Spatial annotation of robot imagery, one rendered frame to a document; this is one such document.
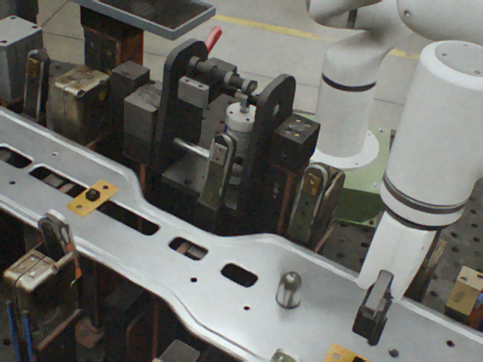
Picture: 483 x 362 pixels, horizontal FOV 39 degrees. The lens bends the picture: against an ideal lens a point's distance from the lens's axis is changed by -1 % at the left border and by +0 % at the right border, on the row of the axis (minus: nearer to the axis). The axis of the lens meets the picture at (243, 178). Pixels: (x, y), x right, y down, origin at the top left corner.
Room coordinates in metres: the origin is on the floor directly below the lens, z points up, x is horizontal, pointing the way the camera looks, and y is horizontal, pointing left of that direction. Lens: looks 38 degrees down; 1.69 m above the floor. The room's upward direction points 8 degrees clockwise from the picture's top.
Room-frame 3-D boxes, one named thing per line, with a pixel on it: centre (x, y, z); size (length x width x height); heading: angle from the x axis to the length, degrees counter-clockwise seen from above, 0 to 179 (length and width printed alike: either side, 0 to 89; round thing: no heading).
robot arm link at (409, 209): (0.53, -0.18, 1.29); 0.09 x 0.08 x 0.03; 155
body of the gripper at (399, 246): (0.53, -0.18, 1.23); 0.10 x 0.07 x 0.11; 155
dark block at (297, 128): (0.87, -0.07, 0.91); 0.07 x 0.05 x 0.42; 155
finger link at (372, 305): (0.49, -0.16, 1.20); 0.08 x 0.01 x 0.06; 155
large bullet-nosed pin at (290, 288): (0.63, -0.08, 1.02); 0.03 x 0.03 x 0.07
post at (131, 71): (1.01, 0.22, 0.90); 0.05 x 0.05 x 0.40; 65
